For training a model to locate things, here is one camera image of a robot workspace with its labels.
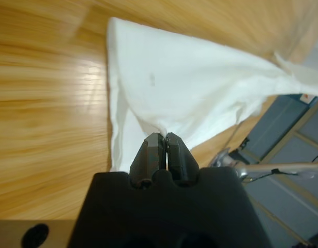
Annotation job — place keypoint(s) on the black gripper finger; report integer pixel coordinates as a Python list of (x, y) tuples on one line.
[(148, 157), (182, 160)]

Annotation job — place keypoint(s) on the white T-shirt with small print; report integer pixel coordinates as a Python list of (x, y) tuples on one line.
[(187, 77)]

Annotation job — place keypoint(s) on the arm grey base plate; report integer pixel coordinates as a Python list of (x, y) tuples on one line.
[(223, 157)]

